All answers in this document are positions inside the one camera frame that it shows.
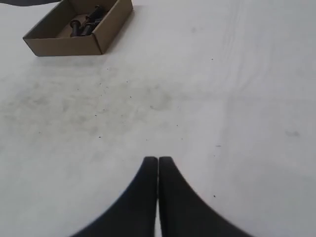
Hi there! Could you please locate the black bolt with sleeve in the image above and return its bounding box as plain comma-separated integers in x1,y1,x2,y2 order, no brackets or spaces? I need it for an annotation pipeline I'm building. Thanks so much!
70,19,81,38
79,22,97,37
85,5,107,25

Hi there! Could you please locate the brown cardboard box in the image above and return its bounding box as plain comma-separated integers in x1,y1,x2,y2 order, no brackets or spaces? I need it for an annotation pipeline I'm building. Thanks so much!
22,0,134,57

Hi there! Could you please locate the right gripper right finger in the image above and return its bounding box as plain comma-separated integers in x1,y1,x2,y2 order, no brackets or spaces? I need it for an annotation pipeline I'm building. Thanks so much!
158,156,257,237

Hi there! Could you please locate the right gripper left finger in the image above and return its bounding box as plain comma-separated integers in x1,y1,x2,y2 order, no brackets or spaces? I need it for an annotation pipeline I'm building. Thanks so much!
70,156,158,237

